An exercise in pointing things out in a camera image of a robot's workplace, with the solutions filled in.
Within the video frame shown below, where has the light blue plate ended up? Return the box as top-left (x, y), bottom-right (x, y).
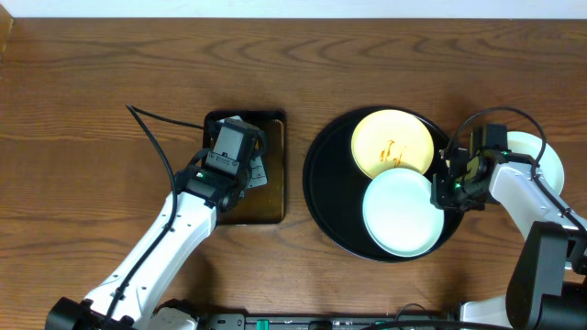
top-left (362, 168), bottom-right (444, 258)

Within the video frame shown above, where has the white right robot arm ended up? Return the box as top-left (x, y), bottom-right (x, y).
top-left (431, 148), bottom-right (586, 329)

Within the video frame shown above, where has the light green plate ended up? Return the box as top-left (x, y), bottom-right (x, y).
top-left (507, 131), bottom-right (565, 194)

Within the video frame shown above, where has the rectangular black sponge tray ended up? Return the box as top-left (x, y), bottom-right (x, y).
top-left (203, 110), bottom-right (286, 226)

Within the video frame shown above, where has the yellow plate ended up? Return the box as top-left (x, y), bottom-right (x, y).
top-left (350, 109), bottom-right (435, 179)

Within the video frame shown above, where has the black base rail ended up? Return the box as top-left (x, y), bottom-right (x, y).
top-left (150, 298), bottom-right (460, 330)

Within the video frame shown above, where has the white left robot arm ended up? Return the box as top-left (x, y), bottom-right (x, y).
top-left (45, 149), bottom-right (268, 330)

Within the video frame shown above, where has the round black tray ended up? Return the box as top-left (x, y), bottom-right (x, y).
top-left (301, 105), bottom-right (465, 264)

